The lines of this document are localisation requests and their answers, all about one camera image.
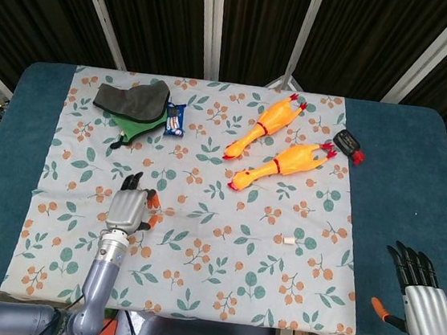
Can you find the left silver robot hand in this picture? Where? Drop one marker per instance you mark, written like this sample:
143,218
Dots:
126,209

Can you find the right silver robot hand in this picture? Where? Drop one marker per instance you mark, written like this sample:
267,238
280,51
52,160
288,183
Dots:
428,316

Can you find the small white cylinder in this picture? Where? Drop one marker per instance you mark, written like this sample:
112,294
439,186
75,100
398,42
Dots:
289,241

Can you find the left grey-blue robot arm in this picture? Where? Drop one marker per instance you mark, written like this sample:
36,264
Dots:
99,282

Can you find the green cloth with black trim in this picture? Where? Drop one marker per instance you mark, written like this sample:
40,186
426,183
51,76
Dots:
133,127

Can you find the blue cookie packet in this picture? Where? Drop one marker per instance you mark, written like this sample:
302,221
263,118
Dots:
175,121

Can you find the floral printed tablecloth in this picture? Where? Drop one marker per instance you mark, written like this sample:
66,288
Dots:
212,263

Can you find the grey cloth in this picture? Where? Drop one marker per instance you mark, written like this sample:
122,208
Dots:
134,98

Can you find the teal table cover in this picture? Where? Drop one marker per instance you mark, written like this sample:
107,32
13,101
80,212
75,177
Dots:
398,195

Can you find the larger yellow rubber chicken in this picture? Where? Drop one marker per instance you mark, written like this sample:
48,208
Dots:
289,159

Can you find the smaller yellow rubber chicken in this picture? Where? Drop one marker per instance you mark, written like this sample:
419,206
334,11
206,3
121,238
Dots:
271,118

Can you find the black bottle with red cap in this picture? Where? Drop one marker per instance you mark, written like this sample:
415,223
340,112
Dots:
345,141

